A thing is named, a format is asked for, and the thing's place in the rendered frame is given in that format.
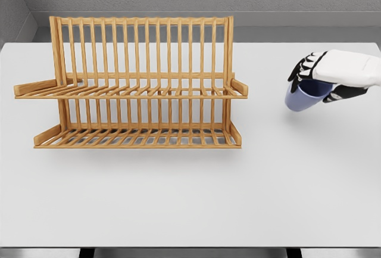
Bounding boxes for wooden two-tier dish rack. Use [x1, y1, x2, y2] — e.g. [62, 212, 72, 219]
[14, 15, 249, 150]

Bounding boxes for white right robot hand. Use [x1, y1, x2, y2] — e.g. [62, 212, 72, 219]
[287, 49, 376, 104]

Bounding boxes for blue cup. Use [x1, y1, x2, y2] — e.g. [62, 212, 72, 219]
[285, 79, 335, 113]

